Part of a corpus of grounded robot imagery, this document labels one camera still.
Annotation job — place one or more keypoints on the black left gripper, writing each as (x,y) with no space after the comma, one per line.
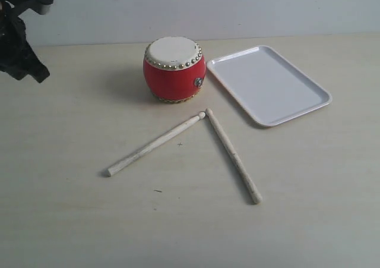
(17,56)

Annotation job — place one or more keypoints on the wooden drumstick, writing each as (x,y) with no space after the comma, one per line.
(144,150)
(235,158)

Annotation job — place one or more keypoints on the small red drum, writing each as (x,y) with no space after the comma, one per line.
(174,68)

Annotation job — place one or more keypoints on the white rectangular plastic tray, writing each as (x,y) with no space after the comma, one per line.
(267,86)

